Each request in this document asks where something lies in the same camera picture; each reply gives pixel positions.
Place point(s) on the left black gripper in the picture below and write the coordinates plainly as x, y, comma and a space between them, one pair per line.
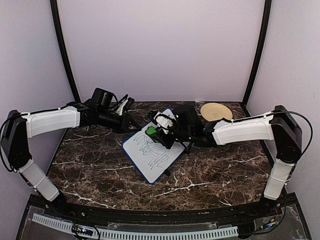
125, 124

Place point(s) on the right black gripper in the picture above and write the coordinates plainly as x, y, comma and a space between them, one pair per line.
161, 138

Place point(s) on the green whiteboard eraser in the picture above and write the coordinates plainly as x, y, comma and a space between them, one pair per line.
151, 130

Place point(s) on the blue framed whiteboard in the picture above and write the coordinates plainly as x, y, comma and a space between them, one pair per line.
149, 158

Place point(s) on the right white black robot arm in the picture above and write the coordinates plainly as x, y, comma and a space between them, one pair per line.
277, 125

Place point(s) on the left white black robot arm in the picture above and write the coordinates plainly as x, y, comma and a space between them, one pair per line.
19, 127

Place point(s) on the beige round plate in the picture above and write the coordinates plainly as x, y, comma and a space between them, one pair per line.
215, 111

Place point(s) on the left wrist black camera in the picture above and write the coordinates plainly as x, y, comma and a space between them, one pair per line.
103, 99

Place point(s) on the wrist black camera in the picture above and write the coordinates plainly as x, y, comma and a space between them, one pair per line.
103, 99
186, 115

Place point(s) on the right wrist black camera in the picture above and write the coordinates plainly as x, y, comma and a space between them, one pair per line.
186, 115

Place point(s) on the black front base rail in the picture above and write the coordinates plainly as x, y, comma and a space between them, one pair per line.
243, 215

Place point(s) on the white slotted cable duct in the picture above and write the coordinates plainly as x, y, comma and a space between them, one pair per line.
89, 232

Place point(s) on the left black frame post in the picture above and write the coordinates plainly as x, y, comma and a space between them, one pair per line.
63, 49

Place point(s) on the black frame post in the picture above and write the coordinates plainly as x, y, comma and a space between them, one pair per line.
258, 52
63, 49

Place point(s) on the right black frame post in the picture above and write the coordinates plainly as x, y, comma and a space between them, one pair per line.
258, 52

